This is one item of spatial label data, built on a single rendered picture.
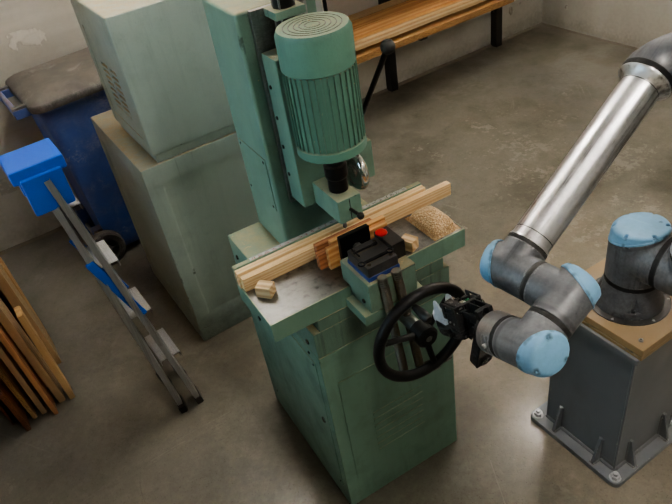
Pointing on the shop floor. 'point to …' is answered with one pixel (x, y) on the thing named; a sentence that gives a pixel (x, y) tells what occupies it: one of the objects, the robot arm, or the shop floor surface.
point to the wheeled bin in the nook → (75, 139)
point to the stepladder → (48, 198)
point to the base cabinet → (363, 407)
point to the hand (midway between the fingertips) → (438, 314)
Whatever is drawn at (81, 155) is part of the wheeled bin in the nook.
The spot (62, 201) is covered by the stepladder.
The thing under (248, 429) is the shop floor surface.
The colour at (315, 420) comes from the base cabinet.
